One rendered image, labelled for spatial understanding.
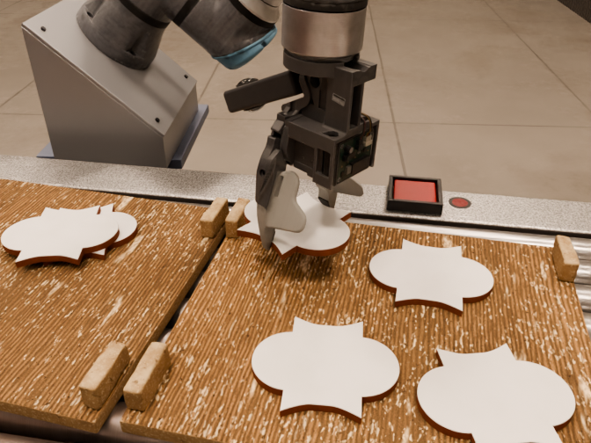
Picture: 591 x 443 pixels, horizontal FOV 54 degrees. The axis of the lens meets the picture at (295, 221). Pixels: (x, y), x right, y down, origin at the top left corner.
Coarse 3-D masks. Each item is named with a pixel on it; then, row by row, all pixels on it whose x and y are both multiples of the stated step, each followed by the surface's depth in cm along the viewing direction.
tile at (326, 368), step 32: (256, 352) 54; (288, 352) 54; (320, 352) 54; (352, 352) 54; (384, 352) 54; (288, 384) 51; (320, 384) 51; (352, 384) 51; (384, 384) 51; (352, 416) 49
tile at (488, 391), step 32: (448, 352) 54; (480, 352) 54; (448, 384) 51; (480, 384) 51; (512, 384) 51; (544, 384) 51; (448, 416) 48; (480, 416) 48; (512, 416) 48; (544, 416) 48
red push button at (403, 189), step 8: (400, 184) 85; (408, 184) 85; (416, 184) 85; (424, 184) 85; (432, 184) 85; (400, 192) 82; (408, 192) 82; (416, 192) 82; (424, 192) 82; (432, 192) 82; (424, 200) 81; (432, 200) 81
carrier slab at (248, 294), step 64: (256, 256) 69; (512, 256) 69; (192, 320) 59; (256, 320) 59; (320, 320) 59; (384, 320) 59; (448, 320) 59; (512, 320) 59; (576, 320) 59; (192, 384) 52; (256, 384) 52; (576, 384) 52
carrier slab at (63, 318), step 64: (0, 192) 81; (64, 192) 81; (0, 256) 69; (128, 256) 69; (192, 256) 69; (0, 320) 59; (64, 320) 59; (128, 320) 59; (0, 384) 52; (64, 384) 52
